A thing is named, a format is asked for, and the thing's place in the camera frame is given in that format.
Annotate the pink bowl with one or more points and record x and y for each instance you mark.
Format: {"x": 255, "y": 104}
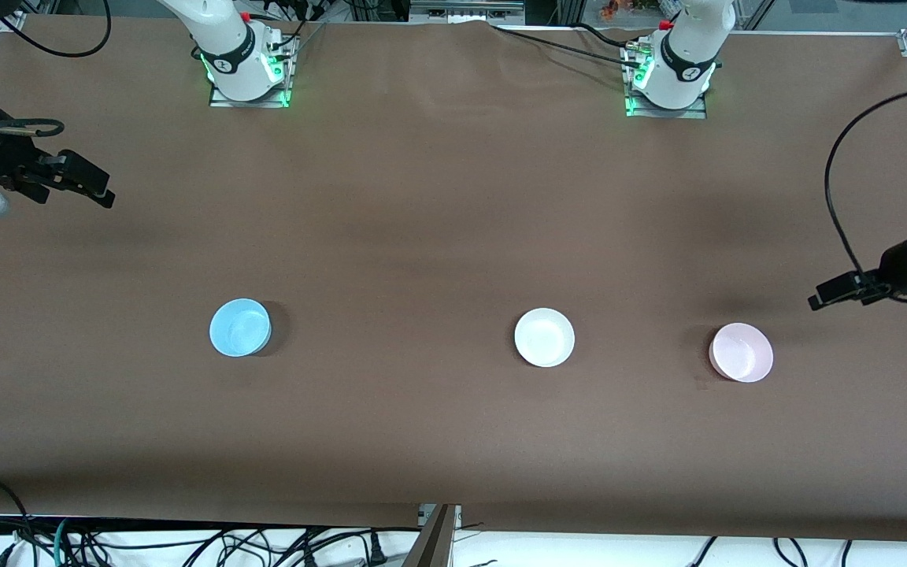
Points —
{"x": 741, "y": 352}

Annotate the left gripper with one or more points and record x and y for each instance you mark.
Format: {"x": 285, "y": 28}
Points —
{"x": 897, "y": 268}

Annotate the black power plug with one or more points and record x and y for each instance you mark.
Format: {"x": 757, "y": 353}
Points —
{"x": 375, "y": 551}

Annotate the orange background object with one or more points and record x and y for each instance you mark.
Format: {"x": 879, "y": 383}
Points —
{"x": 619, "y": 8}

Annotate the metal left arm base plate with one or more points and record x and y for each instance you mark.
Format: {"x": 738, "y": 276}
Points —
{"x": 697, "y": 114}

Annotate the aluminium frame post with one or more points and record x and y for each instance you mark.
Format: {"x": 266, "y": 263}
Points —
{"x": 438, "y": 543}

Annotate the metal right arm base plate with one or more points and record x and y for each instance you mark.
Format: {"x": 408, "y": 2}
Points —
{"x": 217, "y": 102}

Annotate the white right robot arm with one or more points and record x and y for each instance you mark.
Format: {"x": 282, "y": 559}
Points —
{"x": 225, "y": 39}

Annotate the grey metal box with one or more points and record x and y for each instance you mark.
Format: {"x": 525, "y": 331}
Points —
{"x": 465, "y": 12}

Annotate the white bowl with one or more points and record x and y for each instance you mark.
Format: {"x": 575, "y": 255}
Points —
{"x": 544, "y": 337}

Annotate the light blue bowl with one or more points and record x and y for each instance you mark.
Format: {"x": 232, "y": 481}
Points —
{"x": 239, "y": 327}

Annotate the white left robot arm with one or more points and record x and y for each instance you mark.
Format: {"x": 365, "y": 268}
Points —
{"x": 690, "y": 47}

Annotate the brown table cover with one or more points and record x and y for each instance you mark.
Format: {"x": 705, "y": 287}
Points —
{"x": 422, "y": 236}

